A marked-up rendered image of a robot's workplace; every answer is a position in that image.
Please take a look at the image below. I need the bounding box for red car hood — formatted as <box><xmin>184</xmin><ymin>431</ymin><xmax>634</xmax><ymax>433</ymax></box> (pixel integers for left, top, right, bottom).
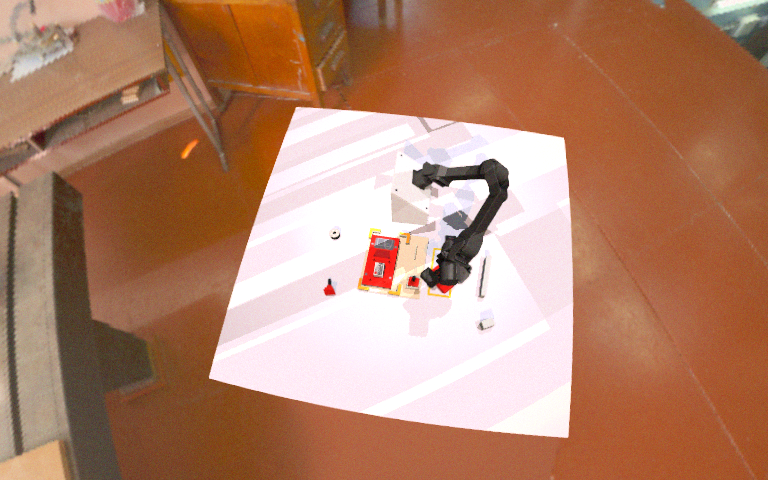
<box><xmin>433</xmin><ymin>265</ymin><xmax>455</xmax><ymax>293</ymax></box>

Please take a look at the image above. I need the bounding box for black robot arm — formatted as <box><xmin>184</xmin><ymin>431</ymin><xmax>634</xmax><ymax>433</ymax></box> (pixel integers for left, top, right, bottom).
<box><xmin>412</xmin><ymin>158</ymin><xmax>509</xmax><ymax>286</ymax></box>

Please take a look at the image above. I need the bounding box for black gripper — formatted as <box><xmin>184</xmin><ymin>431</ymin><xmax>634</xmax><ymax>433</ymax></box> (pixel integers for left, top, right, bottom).
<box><xmin>420</xmin><ymin>253</ymin><xmax>465</xmax><ymax>289</ymax></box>

